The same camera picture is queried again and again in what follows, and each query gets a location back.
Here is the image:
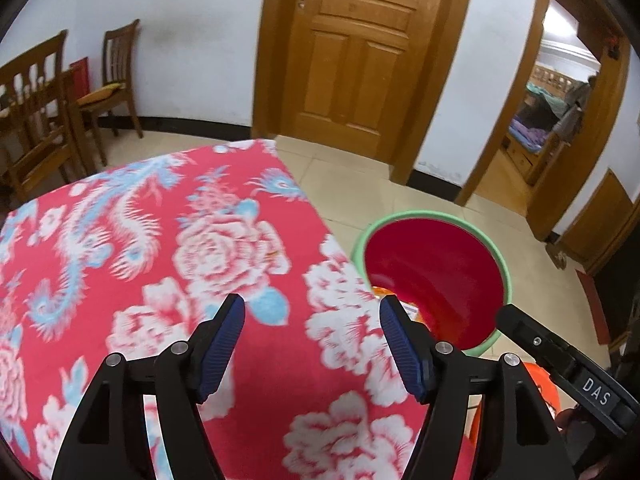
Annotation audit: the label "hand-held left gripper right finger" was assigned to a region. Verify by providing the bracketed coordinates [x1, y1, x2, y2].
[379, 295, 577, 480]

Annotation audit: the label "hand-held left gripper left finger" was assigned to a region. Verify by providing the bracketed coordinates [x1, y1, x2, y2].
[51, 292, 247, 480]

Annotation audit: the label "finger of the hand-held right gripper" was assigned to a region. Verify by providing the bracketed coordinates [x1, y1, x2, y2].
[495, 304, 582, 387]

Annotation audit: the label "red bucket with green rim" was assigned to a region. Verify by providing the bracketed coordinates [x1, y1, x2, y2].
[350, 210, 513, 358]

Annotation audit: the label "red floral cloth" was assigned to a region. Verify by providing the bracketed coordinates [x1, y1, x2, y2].
[0, 139, 476, 480]

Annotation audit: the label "dark red floor mat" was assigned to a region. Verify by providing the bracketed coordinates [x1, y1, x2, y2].
[574, 269, 612, 347]

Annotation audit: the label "wooden bed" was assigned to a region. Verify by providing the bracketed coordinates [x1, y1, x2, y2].
[506, 60, 576, 187]

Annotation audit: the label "purple bedding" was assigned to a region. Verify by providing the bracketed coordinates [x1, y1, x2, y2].
[511, 121, 555, 153]

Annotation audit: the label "grey hanging clothes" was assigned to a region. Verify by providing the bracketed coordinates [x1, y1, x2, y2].
[552, 74, 598, 147]

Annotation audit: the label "wooden dining table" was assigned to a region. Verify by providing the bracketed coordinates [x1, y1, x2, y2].
[50, 67, 108, 174]

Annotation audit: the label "yellow seat cushion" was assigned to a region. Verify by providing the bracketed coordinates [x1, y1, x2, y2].
[75, 82, 124, 107]

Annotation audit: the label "closed wooden panel door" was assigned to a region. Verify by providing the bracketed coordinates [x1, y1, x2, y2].
[295, 0, 429, 157]

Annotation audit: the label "red board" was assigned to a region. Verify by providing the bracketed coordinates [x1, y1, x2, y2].
[70, 56, 94, 102]

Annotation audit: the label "wooden chair with cushion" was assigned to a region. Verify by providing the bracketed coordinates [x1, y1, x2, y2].
[70, 19, 145, 139]

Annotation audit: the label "tall wooden chair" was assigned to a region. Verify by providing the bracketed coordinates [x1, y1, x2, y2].
[0, 30, 88, 202]

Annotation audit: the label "wooden doorway frame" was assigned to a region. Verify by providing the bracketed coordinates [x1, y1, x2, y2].
[454, 0, 632, 244]

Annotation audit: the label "wooden door frame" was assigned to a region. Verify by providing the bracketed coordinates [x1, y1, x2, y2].
[252, 0, 478, 184]

